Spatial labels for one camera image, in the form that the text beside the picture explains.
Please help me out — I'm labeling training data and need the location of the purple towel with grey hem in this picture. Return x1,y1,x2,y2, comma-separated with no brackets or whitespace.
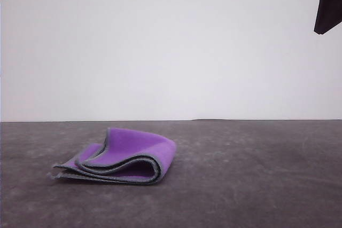
47,127,177,186

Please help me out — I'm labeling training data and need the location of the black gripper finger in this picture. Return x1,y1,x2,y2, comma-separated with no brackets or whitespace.
313,0,342,36

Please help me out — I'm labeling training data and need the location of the grey table cloth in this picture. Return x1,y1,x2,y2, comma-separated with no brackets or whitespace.
0,118,342,228

